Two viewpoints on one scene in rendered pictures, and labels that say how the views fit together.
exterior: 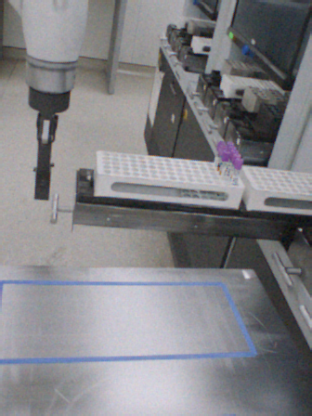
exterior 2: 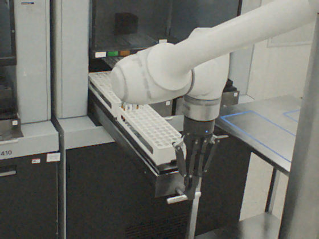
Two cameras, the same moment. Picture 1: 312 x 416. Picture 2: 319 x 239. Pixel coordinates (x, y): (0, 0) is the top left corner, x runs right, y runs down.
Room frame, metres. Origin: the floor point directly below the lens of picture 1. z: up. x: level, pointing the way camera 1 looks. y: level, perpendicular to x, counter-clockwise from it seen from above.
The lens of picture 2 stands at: (1.23, 1.14, 1.46)
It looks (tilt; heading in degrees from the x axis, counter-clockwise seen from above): 22 degrees down; 255
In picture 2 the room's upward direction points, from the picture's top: 4 degrees clockwise
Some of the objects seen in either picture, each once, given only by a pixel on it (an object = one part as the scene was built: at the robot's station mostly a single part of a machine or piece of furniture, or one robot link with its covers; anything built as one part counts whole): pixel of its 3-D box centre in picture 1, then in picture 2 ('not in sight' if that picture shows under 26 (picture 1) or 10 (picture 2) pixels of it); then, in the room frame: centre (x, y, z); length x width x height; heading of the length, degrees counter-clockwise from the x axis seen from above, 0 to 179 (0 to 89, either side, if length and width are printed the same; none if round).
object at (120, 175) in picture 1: (167, 182); (150, 132); (0.89, -0.04, 0.83); 0.30 x 0.10 x 0.06; 102
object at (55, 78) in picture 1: (51, 71); (200, 104); (0.84, 0.20, 1.03); 0.09 x 0.09 x 0.06
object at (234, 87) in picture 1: (264, 93); not in sight; (1.67, -0.34, 0.83); 0.30 x 0.10 x 0.06; 101
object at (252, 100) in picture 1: (252, 100); not in sight; (1.50, -0.28, 0.85); 0.12 x 0.02 x 0.06; 12
